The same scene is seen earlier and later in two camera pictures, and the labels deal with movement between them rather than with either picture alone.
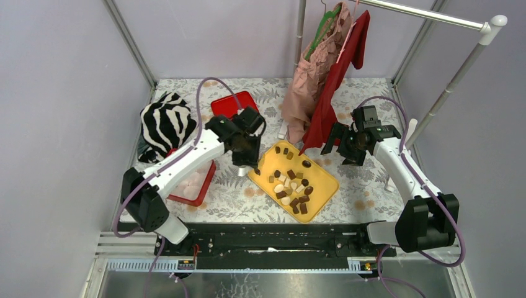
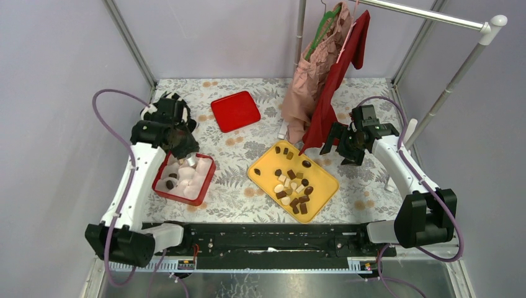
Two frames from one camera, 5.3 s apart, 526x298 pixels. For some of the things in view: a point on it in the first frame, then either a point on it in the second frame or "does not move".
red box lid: x=229 y=106 does not move
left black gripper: x=252 y=159 to x=191 y=145
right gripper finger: x=335 y=133 does not move
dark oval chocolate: x=306 y=164 does not move
